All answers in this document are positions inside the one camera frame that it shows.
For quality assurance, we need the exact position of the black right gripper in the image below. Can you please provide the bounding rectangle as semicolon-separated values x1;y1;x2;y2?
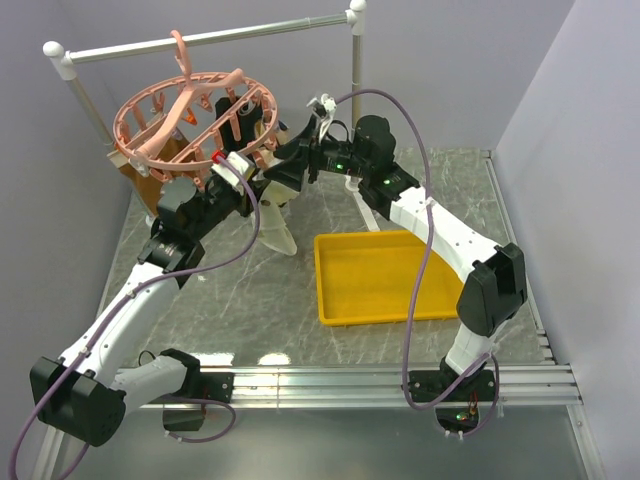
264;115;371;193

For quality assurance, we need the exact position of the pale green white underwear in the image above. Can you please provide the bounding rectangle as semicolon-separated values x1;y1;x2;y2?
258;182;299;256

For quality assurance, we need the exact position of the pink round clip hanger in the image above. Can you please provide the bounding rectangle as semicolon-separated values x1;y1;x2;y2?
113;30;279;188

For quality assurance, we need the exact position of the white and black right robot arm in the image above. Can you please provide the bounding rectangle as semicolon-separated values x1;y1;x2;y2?
265;115;528;400

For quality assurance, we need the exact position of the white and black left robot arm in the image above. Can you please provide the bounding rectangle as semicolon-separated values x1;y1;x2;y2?
29;166;261;447

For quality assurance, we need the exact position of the beige hanging garment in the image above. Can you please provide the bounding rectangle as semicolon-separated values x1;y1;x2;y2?
252;121;289;170

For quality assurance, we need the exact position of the black hanging garment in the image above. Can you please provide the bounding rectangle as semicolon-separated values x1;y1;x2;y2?
213;93;264;156

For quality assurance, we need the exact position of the brown hanging garment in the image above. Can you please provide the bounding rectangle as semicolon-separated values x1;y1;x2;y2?
110;128;190;217

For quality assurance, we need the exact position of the yellow plastic tray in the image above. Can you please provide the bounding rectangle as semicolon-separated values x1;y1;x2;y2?
313;230;461;327

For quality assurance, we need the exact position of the silver white clothes rack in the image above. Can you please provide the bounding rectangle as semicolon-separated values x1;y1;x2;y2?
43;1;367;221

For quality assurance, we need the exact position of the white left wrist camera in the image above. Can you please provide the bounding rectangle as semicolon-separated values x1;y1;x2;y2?
211;150;256;193

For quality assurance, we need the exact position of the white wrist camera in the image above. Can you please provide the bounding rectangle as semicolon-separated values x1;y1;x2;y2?
306;93;337;142
211;150;256;193

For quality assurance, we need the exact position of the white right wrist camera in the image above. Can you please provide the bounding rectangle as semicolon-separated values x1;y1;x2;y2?
306;93;337;142

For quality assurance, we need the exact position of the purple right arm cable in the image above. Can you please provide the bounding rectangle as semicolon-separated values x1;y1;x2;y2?
333;88;500;439

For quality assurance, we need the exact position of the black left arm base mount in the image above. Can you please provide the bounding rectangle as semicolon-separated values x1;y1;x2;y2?
161;373;237;444

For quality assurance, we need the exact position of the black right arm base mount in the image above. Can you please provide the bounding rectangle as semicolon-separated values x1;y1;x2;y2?
408;368;501;440

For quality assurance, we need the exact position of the aluminium rail frame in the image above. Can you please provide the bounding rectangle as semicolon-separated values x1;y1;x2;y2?
29;149;609;480

